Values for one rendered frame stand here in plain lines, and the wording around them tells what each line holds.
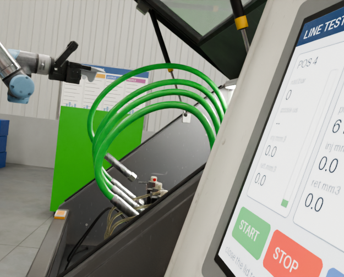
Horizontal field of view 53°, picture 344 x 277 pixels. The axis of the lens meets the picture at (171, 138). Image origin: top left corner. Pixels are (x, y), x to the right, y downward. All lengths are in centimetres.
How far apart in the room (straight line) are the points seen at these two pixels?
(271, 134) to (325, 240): 15
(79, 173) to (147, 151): 300
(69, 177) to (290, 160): 393
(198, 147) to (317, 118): 94
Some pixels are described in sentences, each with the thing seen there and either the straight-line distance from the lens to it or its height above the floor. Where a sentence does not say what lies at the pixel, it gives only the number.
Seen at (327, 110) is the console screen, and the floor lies 131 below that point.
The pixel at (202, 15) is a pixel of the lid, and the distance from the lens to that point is 106.
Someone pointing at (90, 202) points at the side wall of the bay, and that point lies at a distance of 123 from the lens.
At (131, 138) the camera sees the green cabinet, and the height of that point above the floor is 102.
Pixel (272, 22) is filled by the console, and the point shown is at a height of 144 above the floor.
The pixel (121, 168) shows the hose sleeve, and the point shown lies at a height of 115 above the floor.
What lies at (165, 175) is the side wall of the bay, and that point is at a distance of 123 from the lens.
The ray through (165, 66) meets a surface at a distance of 89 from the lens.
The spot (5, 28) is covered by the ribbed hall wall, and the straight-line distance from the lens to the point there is 821.
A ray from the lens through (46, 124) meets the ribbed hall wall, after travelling 766.
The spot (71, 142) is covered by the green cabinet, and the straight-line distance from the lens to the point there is 414.
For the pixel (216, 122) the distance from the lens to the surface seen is 75.
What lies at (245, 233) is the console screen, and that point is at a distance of 36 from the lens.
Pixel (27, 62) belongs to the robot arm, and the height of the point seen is 143.
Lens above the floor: 129
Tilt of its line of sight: 3 degrees down
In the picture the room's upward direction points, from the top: 7 degrees clockwise
